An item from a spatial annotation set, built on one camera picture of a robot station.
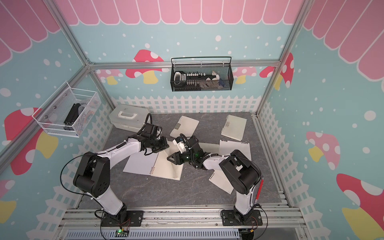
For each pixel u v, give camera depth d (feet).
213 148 3.24
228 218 2.44
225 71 3.14
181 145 2.66
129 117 3.39
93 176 1.54
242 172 1.65
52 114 2.26
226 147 3.29
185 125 3.68
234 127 3.71
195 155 2.39
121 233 2.39
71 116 2.29
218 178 2.86
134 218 2.44
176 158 2.58
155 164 3.03
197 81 2.88
